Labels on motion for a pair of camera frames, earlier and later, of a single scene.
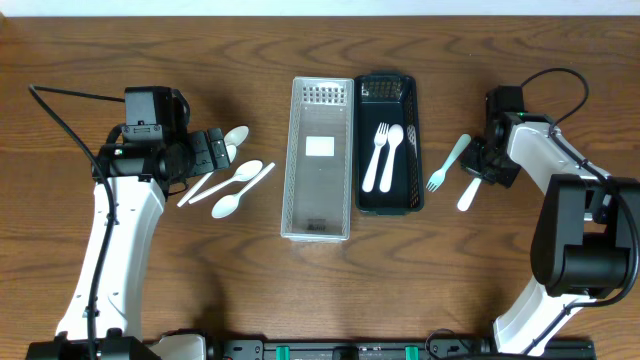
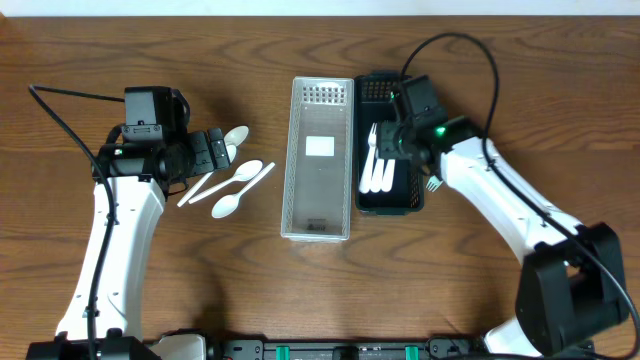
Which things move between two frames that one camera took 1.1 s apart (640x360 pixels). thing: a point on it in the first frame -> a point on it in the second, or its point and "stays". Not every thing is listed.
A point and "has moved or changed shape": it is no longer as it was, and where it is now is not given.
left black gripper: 216,148 stays
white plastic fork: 380,139 has moved or changed shape
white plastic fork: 469,195 -> 366,182
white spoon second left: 231,153 stays
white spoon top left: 235,137 stays
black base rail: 396,349 stays
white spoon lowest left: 227,204 stays
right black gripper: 480,163 -> 388,138
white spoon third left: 245,171 stays
